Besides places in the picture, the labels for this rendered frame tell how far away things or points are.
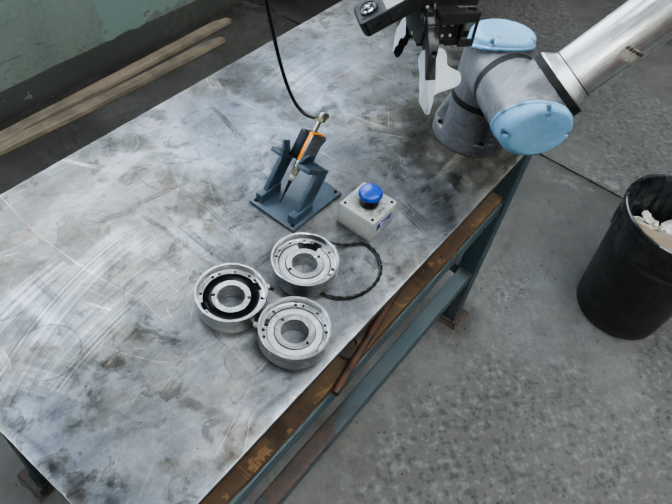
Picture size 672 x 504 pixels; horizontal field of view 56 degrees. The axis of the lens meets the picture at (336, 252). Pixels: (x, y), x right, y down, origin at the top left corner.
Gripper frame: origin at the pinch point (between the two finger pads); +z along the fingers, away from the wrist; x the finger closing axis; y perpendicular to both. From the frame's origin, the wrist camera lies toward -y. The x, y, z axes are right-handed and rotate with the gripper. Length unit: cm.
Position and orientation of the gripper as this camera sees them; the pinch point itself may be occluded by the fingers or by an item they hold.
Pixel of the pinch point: (406, 85)
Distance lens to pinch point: 101.1
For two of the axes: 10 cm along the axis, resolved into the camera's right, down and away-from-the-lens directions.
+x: -2.3, -7.6, 6.1
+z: -0.9, 6.4, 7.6
